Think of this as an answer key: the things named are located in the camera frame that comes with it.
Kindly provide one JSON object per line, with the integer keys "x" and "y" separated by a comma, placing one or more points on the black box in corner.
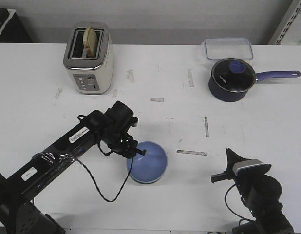
{"x": 12, "y": 29}

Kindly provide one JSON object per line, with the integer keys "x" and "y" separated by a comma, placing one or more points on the clear plastic food container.
{"x": 221, "y": 48}

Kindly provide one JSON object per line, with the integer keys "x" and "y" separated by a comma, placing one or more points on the glass pot lid blue knob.
{"x": 233, "y": 75}

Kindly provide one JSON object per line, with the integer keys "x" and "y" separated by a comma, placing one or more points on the slice of toast bread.
{"x": 90, "y": 42}

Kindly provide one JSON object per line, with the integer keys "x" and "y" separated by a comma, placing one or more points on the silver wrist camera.
{"x": 133, "y": 121}
{"x": 246, "y": 165}

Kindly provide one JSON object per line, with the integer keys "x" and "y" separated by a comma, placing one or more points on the dark blue saucepan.
{"x": 227, "y": 96}

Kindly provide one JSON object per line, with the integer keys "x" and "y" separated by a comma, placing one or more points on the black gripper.
{"x": 126, "y": 146}
{"x": 229, "y": 174}

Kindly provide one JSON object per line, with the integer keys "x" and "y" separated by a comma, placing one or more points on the white metal shelf upright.
{"x": 285, "y": 23}

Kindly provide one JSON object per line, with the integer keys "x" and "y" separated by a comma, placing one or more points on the blue bowl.
{"x": 150, "y": 167}

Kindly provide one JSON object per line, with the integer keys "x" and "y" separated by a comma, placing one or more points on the cream and chrome toaster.
{"x": 90, "y": 75}

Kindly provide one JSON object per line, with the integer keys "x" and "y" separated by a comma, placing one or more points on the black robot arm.
{"x": 259, "y": 192}
{"x": 18, "y": 214}

